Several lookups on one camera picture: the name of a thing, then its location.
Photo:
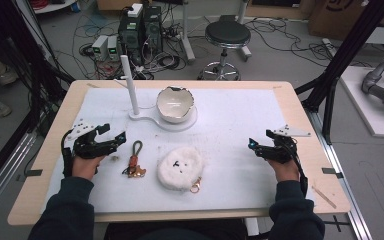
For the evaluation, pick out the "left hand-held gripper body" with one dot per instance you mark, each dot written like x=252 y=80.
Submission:
x=86 y=146

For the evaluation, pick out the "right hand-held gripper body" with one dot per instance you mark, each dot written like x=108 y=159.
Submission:
x=281 y=150

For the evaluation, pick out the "person's left hand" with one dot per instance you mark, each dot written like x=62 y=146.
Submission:
x=85 y=167

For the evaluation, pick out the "person's right hand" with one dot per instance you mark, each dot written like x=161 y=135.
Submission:
x=286 y=172

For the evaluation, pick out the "white table mat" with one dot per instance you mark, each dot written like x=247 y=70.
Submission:
x=233 y=133

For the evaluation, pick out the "white stand with pole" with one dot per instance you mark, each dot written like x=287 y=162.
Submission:
x=129 y=83

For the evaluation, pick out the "black tape piece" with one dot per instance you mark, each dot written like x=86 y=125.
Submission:
x=331 y=172
x=33 y=173

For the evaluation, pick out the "thin wooden stick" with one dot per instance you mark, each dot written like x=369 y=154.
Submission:
x=324 y=197

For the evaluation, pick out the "white eggshell-shaped bowl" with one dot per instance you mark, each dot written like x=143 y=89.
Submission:
x=175 y=105

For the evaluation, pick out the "white fluffy pouch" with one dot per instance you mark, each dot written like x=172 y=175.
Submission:
x=180 y=168

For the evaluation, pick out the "grey power supply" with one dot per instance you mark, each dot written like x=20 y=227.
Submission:
x=113 y=48
x=99 y=46

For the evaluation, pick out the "white platform board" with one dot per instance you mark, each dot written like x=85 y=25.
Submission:
x=363 y=110

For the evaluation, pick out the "large black computer tower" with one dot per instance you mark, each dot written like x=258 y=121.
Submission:
x=130 y=36

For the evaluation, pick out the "person's lap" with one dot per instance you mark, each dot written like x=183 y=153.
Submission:
x=176 y=230

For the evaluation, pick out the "black round stool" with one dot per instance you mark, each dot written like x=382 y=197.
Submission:
x=227 y=33

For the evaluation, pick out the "small black computer tower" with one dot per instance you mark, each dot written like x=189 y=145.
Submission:
x=152 y=28

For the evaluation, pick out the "grey metal stand leg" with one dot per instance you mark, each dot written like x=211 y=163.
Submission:
x=186 y=40

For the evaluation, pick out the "white box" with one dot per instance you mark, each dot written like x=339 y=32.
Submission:
x=135 y=10

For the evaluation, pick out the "cardboard box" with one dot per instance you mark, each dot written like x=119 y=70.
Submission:
x=336 y=16

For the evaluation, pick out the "black metal frame post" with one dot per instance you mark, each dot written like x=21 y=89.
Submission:
x=343 y=56

